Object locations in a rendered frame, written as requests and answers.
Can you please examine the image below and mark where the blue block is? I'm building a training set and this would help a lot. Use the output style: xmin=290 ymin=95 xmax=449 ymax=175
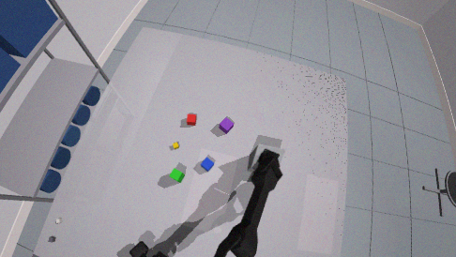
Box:
xmin=200 ymin=158 xmax=214 ymax=171

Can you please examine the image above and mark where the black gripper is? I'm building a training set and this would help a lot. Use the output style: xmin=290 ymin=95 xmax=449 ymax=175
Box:
xmin=129 ymin=241 xmax=149 ymax=257

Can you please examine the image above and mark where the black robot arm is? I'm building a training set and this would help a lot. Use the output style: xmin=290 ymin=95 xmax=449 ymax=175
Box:
xmin=214 ymin=149 xmax=282 ymax=257

